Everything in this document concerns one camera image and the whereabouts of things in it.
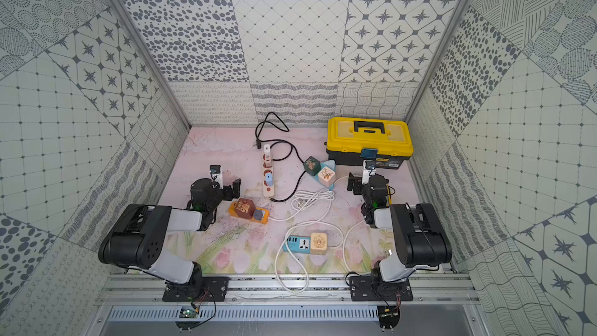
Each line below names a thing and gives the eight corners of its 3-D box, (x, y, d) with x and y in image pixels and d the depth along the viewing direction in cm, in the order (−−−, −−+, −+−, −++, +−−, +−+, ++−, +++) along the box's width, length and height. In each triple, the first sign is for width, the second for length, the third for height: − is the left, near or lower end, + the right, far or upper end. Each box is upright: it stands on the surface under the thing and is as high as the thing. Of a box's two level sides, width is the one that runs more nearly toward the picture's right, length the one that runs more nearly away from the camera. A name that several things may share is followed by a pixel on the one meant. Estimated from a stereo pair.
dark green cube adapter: (311, 181, 102) (311, 170, 95) (302, 172, 105) (302, 161, 98) (320, 174, 104) (321, 163, 97) (312, 166, 107) (312, 154, 100)
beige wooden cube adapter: (310, 257, 82) (310, 250, 75) (310, 241, 86) (310, 232, 79) (326, 257, 82) (328, 250, 75) (325, 241, 86) (327, 232, 79)
